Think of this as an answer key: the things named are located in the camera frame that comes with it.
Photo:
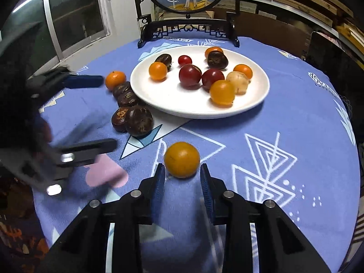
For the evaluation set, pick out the orange round tomato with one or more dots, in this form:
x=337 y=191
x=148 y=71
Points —
x=222 y=93
x=243 y=70
x=213 y=50
x=157 y=70
x=182 y=159

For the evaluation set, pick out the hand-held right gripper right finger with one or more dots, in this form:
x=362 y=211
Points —
x=207 y=193

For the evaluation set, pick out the dark red tomato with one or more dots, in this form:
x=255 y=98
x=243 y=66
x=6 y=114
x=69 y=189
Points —
x=212 y=78
x=190 y=75

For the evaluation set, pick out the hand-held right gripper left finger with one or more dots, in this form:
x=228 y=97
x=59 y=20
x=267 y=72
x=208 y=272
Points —
x=157 y=193

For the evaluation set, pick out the window with white frame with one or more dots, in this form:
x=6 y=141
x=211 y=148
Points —
x=74 y=11

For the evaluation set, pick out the white round plate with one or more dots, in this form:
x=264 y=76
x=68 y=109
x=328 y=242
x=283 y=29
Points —
x=170 y=96

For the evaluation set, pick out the blue printed tablecloth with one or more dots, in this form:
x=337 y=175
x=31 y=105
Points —
x=256 y=125

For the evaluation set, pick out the small red cherry tomato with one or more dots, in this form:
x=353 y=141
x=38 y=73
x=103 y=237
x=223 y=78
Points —
x=184 y=60

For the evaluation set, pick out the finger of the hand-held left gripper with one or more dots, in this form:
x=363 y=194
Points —
x=85 y=81
x=85 y=150

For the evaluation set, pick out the pale tan round fruit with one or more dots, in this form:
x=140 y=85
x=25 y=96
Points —
x=240 y=82

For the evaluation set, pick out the orange mandarin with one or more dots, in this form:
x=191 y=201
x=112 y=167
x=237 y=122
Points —
x=115 y=80

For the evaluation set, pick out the dark brown water chestnut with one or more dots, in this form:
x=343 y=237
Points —
x=119 y=119
x=128 y=99
x=217 y=61
x=163 y=59
x=140 y=121
x=121 y=88

